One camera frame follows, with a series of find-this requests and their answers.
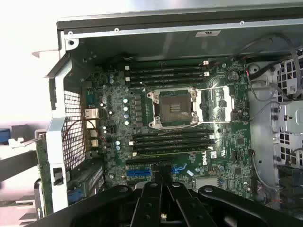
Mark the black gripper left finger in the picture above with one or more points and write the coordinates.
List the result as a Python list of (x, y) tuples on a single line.
[(113, 205)]

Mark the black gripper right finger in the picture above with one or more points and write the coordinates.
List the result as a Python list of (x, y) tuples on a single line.
[(213, 208)]

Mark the silver chipset heatsink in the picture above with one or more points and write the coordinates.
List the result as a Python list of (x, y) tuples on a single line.
[(207, 183)]

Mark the blue expansion slot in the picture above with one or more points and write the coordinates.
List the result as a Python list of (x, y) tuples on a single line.
[(139, 172)]

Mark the blue slot retention clip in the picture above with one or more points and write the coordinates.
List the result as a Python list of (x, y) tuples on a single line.
[(178, 169)]

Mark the black expansion slot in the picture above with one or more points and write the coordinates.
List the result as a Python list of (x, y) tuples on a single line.
[(142, 162)]

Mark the black RAM slot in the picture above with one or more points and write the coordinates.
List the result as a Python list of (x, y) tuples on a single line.
[(165, 81), (172, 139), (172, 133), (165, 70), (165, 76), (165, 65), (135, 154), (172, 145)]

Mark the silver port block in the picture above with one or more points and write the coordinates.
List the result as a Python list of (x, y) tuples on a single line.
[(91, 113), (91, 124), (94, 143)]

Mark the green motherboard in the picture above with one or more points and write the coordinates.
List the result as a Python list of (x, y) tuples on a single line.
[(236, 142)]

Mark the silver socket cover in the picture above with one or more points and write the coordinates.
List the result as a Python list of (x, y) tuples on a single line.
[(202, 106)]

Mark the silver CPU socket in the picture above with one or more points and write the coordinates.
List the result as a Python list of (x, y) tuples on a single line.
[(172, 106)]

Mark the blue port connector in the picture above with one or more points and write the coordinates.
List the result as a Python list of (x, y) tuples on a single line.
[(91, 97)]

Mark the silver drive cage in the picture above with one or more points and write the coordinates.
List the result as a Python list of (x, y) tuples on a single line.
[(291, 113)]

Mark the blue disk carrier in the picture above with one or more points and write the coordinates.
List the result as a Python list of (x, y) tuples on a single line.
[(4, 136)]

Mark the silver coin battery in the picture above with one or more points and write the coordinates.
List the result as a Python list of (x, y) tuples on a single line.
[(232, 76)]

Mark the open dark PC case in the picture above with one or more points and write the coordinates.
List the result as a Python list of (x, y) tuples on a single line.
[(142, 45)]

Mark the white case sticker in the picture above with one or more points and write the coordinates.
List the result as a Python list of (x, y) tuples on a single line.
[(207, 33)]

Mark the blue bracket retainer strip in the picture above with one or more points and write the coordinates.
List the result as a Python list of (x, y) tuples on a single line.
[(74, 196)]

